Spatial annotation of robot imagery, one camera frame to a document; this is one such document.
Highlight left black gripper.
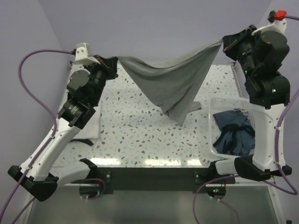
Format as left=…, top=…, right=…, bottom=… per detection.
left=82, top=54, right=119, bottom=105

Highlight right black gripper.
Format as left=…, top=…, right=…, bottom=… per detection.
left=223, top=24, right=262, bottom=78

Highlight grey tank top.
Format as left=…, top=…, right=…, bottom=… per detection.
left=117, top=40, right=222, bottom=126

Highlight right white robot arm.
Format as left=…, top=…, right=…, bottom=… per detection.
left=205, top=25, right=292, bottom=183

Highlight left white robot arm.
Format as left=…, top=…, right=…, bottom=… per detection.
left=8, top=56, right=118, bottom=202

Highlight white folded tank top stack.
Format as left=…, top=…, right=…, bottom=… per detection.
left=70, top=104, right=101, bottom=146

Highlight dark blue tank tops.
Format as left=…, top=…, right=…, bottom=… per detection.
left=213, top=108, right=255, bottom=156

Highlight white plastic basket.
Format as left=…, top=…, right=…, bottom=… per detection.
left=208, top=97, right=255, bottom=159

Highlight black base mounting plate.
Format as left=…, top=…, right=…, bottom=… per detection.
left=79, top=167, right=236, bottom=195

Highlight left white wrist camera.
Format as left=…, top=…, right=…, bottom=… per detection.
left=71, top=42, right=100, bottom=66

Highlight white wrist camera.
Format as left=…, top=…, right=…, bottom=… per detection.
left=71, top=42, right=100, bottom=66
left=251, top=10, right=287, bottom=36

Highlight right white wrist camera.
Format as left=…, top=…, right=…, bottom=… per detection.
left=251, top=10, right=287, bottom=36

